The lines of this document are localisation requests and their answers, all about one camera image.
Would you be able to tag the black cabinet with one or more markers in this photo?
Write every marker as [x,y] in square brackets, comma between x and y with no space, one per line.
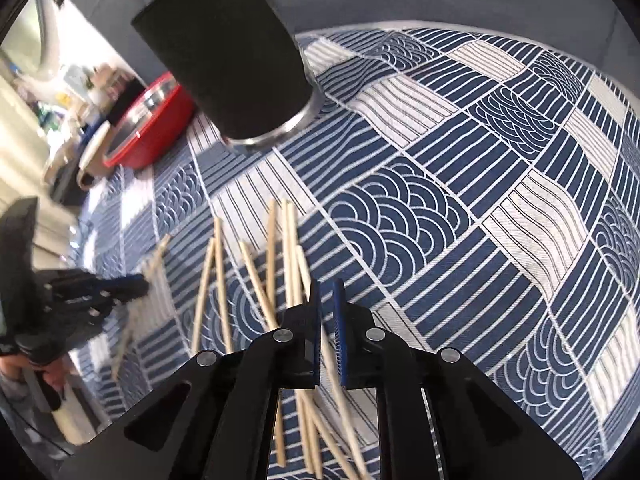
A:
[125,97]

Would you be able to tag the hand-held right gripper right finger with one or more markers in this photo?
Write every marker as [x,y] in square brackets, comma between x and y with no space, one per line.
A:
[340,332]

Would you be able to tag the blue patterned tablecloth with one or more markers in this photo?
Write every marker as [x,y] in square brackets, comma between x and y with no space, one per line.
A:
[450,185]

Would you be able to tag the person's left hand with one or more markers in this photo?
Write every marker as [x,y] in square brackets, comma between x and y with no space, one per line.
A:
[54,380]

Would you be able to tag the red plastic basket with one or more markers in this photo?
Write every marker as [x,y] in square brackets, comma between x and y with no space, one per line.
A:
[162,142]

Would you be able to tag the wooden chopstick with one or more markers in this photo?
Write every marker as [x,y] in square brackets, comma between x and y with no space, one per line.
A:
[158,256]

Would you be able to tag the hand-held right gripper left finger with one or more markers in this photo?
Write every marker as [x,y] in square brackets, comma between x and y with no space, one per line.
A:
[315,332]

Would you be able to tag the black utensil cup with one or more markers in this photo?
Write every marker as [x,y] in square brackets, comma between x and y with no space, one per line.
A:
[220,50]

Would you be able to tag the beige paper cup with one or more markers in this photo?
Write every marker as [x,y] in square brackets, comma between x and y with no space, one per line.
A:
[92,157]

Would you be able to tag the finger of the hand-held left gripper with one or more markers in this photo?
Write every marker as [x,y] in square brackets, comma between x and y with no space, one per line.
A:
[131,290]

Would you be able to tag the pile of wooden chopsticks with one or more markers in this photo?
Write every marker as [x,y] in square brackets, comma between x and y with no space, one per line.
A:
[271,260]

